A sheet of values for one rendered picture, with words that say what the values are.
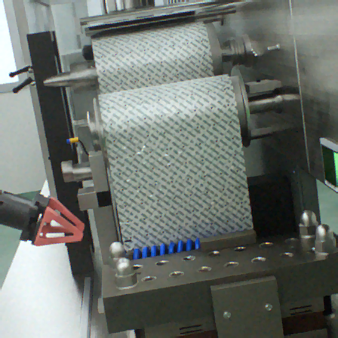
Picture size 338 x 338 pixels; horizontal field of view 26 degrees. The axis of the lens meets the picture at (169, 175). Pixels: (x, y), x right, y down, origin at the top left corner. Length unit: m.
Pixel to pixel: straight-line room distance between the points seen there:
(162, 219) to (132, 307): 0.22
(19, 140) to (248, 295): 5.90
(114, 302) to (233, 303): 0.18
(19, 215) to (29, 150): 5.68
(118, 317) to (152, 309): 0.05
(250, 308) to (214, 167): 0.28
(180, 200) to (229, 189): 0.09
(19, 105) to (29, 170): 0.62
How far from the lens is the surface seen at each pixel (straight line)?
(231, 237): 1.26
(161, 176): 1.28
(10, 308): 1.56
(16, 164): 6.98
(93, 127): 1.29
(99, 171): 1.35
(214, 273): 1.15
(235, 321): 1.14
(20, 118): 6.91
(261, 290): 1.13
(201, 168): 1.29
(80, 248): 1.66
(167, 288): 1.13
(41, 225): 1.25
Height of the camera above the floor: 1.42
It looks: 12 degrees down
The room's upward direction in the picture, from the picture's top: 9 degrees counter-clockwise
